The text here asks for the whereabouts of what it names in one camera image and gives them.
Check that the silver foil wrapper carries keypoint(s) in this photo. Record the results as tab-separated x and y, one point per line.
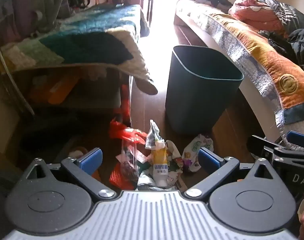
145	181

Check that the hanging clothes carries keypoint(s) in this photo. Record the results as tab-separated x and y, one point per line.
29	5

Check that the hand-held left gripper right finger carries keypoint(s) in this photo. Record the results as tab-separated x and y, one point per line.
208	158

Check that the dark clothes pile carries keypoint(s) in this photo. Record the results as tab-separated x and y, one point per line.
299	47

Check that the cartoon printed wrapper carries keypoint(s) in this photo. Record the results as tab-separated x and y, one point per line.
192	152

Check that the green patchwork quilt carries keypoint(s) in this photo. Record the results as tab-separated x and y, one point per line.
92	30

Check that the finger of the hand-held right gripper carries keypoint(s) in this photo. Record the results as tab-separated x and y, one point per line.
260	147
299	138

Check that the clear plastic wrapper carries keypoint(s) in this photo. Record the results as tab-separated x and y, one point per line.
153	137

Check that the orange patchwork quilt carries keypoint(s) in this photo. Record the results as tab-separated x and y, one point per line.
266	55

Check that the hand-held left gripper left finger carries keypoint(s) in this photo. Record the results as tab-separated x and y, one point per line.
90	160

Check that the orange box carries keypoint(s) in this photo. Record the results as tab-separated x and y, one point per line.
59	90

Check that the orange snack wrapper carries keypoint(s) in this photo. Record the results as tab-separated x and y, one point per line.
115	177

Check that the grey metal pole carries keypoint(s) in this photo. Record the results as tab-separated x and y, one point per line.
11	80

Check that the yellow white tube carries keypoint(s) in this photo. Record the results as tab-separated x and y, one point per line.
160	160

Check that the dark green trash bin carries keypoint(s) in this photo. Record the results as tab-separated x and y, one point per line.
199	100

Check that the black white patterned cloth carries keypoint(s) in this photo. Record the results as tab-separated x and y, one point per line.
289	12

